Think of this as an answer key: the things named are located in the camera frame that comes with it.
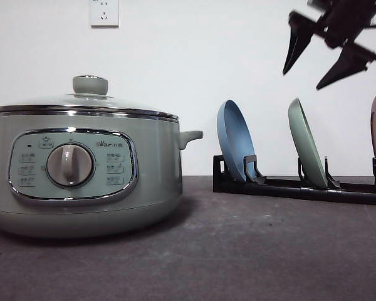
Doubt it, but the green plate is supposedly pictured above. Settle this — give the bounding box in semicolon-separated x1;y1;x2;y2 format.
288;98;328;187

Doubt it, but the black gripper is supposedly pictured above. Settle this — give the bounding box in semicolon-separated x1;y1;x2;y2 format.
283;0;376;90

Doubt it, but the left white wall socket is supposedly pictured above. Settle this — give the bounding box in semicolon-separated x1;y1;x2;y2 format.
88;0;120;30

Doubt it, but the blue plate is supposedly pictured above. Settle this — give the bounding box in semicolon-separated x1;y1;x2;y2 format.
217;100;256;180

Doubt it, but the glass steamer lid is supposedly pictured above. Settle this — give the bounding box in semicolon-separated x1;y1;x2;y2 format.
0;75;179;122

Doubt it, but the black plate rack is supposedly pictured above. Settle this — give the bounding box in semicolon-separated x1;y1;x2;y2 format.
213;155;376;204

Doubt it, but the green electric steamer pot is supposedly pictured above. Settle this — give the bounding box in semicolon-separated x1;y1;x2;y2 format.
0;112;204;239

